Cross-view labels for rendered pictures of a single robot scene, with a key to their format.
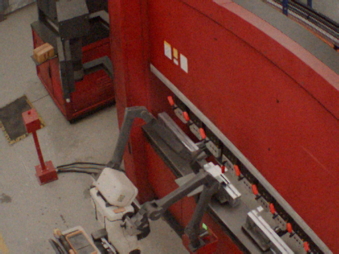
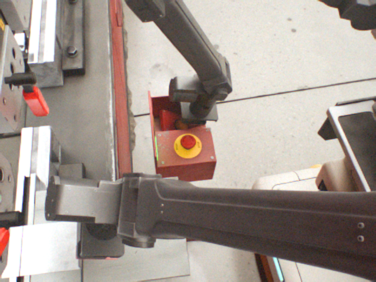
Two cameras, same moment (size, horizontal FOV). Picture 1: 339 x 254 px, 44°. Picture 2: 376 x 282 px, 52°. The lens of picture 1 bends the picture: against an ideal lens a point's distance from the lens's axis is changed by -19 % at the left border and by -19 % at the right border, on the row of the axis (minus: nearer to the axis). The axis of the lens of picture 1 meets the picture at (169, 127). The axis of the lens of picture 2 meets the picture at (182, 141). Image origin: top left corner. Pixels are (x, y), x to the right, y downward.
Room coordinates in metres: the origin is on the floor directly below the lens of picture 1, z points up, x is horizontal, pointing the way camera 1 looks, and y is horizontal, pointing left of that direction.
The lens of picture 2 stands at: (2.45, 0.00, 1.67)
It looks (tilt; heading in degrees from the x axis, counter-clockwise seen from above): 61 degrees down; 197
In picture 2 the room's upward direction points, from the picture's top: 3 degrees clockwise
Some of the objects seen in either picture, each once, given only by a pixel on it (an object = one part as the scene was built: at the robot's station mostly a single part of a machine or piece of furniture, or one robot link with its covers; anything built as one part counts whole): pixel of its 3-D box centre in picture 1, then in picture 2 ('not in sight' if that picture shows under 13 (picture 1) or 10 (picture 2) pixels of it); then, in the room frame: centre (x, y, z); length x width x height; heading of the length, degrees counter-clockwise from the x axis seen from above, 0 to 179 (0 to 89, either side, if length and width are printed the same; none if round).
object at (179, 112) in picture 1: (185, 107); not in sight; (2.76, -0.11, 1.26); 0.15 x 0.09 x 0.17; 27
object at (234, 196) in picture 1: (222, 184); (37, 223); (2.33, -0.33, 0.92); 0.39 x 0.06 x 0.10; 27
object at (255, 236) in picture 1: (255, 237); (74, 29); (1.81, -0.52, 0.89); 0.30 x 0.05 x 0.03; 27
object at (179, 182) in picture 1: (198, 181); (109, 231); (2.31, -0.17, 1.00); 0.26 x 0.18 x 0.01; 117
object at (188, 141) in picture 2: not in sight; (188, 143); (1.99, -0.13, 0.79); 0.04 x 0.04 x 0.04
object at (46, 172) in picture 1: (37, 146); not in sight; (3.42, 1.31, 0.41); 0.25 x 0.20 x 0.83; 117
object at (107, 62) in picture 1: (102, 72); not in sight; (3.42, 0.52, 1.18); 0.40 x 0.24 x 0.07; 27
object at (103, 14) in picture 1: (98, 24); not in sight; (3.42, 0.52, 1.67); 0.40 x 0.24 x 0.07; 27
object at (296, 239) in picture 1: (302, 231); not in sight; (1.50, -0.74, 1.26); 0.15 x 0.09 x 0.17; 27
